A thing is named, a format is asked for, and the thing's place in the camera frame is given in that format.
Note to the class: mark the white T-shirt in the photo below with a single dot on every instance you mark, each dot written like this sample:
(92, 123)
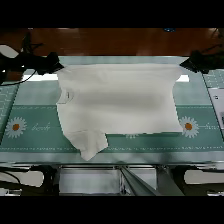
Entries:
(116, 100)

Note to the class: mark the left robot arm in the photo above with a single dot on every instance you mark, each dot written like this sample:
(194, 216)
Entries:
(20, 62)

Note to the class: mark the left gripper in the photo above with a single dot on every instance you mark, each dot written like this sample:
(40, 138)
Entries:
(49, 63)

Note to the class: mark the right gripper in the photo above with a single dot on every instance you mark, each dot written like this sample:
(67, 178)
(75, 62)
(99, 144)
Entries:
(195, 62)

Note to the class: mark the silver frame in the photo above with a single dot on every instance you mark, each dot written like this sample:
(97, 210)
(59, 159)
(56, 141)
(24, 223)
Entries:
(140, 183)

